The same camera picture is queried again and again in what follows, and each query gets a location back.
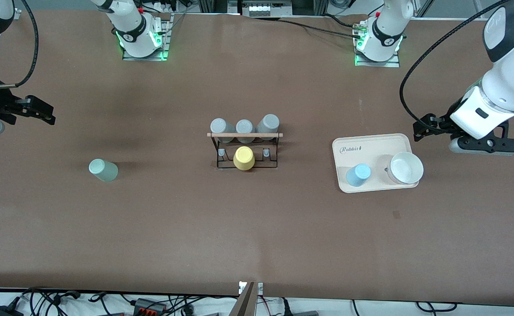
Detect grey plastic cup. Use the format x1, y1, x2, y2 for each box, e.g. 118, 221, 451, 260
210, 118, 235, 144
236, 119, 255, 144
256, 114, 280, 141

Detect white power strip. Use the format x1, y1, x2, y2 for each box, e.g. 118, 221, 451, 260
241, 0, 293, 17

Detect white bowl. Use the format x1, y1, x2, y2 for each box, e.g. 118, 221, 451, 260
386, 151, 424, 185

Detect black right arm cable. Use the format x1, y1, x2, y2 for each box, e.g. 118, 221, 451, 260
0, 0, 40, 89

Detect black cable across table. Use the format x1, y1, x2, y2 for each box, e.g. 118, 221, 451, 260
247, 15, 359, 38

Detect pale green plastic cup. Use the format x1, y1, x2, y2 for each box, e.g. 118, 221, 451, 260
89, 158, 119, 183

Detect white marker tag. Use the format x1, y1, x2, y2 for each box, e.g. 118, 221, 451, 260
239, 281, 264, 295

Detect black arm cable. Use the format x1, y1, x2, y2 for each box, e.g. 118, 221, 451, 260
0, 0, 40, 89
399, 0, 513, 126

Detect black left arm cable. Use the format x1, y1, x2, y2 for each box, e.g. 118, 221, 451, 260
399, 0, 513, 126

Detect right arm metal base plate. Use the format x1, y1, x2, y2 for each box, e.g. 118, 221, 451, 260
122, 12, 173, 61

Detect light blue plastic cup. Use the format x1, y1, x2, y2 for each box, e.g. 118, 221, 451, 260
345, 163, 372, 188

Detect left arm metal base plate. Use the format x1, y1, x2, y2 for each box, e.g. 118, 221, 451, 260
354, 21, 401, 68

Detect grey box orange connectors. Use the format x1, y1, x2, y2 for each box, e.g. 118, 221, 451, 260
133, 298, 168, 315

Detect yellow plastic cup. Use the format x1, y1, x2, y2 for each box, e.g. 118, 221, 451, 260
233, 146, 256, 172

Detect wooden post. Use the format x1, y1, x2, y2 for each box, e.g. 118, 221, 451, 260
230, 282, 258, 316

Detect aluminium frame profile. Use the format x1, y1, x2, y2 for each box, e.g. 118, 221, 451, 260
198, 0, 241, 14

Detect black wire cup rack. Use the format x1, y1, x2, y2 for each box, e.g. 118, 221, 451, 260
207, 131, 284, 170

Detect cream rectangular tray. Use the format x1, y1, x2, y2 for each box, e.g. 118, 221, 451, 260
332, 133, 421, 194

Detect tangled black cables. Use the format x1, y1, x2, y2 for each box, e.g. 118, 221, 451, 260
0, 287, 240, 316

